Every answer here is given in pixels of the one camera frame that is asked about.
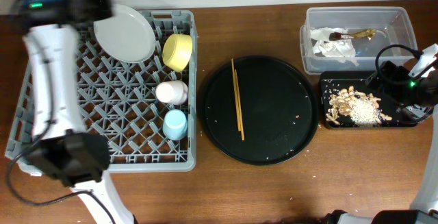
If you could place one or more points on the grey dishwasher rack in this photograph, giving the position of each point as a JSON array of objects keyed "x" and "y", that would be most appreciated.
[{"x": 117, "y": 99}]

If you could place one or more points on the blue plastic cup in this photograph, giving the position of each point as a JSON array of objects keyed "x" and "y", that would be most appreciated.
[{"x": 175, "y": 125}]

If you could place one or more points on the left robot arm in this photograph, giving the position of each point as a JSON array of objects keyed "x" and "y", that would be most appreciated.
[{"x": 61, "y": 148}]

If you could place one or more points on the round black tray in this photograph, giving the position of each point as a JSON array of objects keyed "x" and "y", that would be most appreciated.
[{"x": 279, "y": 107}]

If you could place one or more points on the clear plastic bin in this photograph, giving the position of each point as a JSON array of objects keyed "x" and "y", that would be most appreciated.
[{"x": 392, "y": 24}]

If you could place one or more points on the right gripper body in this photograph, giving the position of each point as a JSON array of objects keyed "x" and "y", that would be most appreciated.
[{"x": 399, "y": 85}]

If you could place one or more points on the pink plastic cup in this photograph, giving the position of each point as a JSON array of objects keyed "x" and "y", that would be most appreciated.
[{"x": 172, "y": 92}]

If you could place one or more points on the black rectangular tray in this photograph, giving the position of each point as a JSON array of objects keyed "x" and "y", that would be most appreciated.
[{"x": 333, "y": 81}]

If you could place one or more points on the yellow bowl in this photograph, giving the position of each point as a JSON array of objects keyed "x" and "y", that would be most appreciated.
[{"x": 177, "y": 51}]

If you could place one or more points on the white tissue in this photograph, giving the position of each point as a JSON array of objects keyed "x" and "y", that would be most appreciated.
[{"x": 340, "y": 49}]

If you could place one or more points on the grey round plate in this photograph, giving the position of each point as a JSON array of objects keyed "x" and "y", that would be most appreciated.
[{"x": 126, "y": 36}]

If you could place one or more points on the white rice pile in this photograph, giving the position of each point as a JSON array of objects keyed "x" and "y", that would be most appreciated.
[{"x": 364, "y": 112}]

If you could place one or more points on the brown food scraps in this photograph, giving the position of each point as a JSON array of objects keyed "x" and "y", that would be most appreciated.
[{"x": 339, "y": 108}]

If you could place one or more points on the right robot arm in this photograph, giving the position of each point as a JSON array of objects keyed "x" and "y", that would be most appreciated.
[{"x": 423, "y": 209}]

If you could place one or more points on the wooden chopstick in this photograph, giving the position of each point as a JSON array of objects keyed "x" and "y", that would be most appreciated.
[
  {"x": 235, "y": 95},
  {"x": 239, "y": 106}
]

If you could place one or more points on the gold snack wrapper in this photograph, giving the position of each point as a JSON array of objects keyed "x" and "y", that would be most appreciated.
[{"x": 367, "y": 33}]

